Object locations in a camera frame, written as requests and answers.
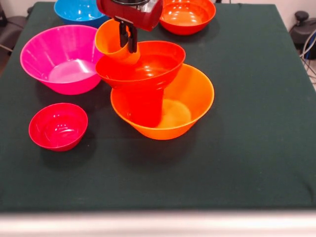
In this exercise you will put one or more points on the large blue bowl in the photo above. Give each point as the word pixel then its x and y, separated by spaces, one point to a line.
pixel 71 17

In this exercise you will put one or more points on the red-orange plastic cup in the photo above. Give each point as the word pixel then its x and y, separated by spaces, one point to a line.
pixel 145 108

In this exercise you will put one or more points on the small crimson bowl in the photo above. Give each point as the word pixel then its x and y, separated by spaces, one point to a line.
pixel 58 128

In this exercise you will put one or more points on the large orange bowl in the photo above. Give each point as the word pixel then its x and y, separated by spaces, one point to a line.
pixel 195 93

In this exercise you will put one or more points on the red-orange plastic bowl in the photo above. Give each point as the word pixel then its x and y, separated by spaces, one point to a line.
pixel 190 22
pixel 158 69

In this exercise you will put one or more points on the large pink bowl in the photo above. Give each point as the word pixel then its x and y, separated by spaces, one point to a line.
pixel 59 64

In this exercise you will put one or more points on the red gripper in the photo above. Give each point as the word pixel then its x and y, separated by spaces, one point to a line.
pixel 140 16

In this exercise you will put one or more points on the dark green tablecloth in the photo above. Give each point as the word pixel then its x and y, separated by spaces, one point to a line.
pixel 247 148

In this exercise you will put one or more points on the orange plastic cup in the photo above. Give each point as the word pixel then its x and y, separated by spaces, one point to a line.
pixel 108 42

